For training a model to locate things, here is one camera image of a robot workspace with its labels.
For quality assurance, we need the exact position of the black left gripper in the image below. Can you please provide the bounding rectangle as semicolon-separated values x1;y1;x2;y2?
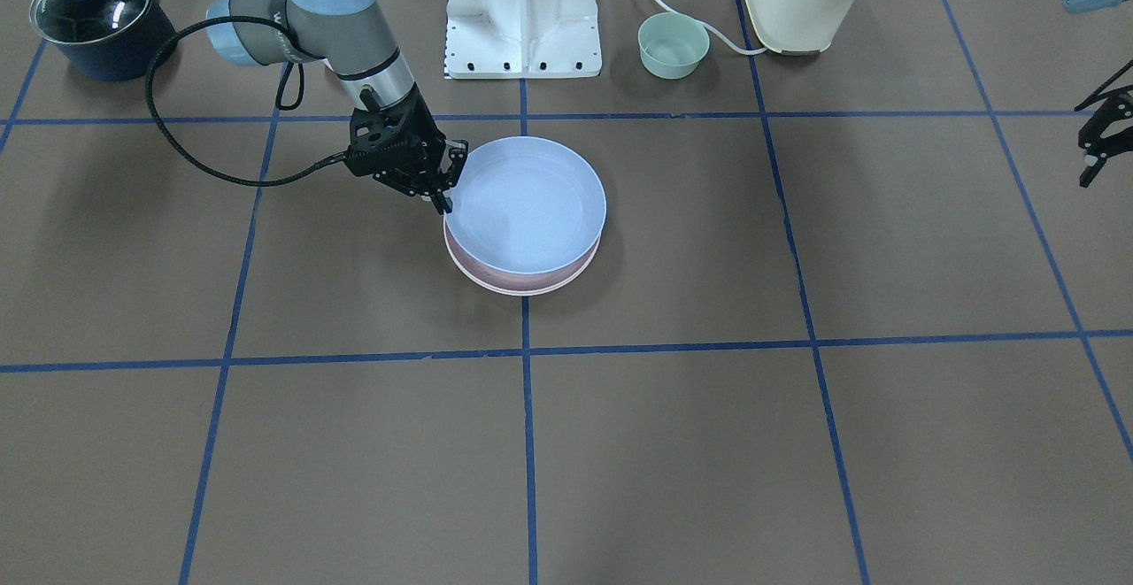
1075;58;1133;189

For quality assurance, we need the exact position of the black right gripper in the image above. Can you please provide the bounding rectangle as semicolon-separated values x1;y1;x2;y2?
344;88;468;215

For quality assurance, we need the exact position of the blue plate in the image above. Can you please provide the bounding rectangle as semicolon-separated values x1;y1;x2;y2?
445;136;607;275

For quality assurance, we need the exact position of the pink plate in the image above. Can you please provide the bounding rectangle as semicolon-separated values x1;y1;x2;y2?
443;227;600;297

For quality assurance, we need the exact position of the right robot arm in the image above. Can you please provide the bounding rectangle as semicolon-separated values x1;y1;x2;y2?
157;0;469;215

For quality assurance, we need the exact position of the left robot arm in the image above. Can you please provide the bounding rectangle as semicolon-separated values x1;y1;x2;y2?
1060;0;1132;189

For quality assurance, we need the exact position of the green cup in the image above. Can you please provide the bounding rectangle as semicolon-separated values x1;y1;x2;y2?
636;12;712;80

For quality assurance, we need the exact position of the dark blue pot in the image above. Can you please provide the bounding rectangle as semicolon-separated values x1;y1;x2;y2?
28;0;174;80

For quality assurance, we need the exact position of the glass pot lid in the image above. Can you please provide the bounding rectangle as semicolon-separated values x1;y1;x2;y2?
28;0;154;45

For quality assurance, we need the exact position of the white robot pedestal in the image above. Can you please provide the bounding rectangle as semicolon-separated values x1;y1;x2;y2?
443;0;603;80

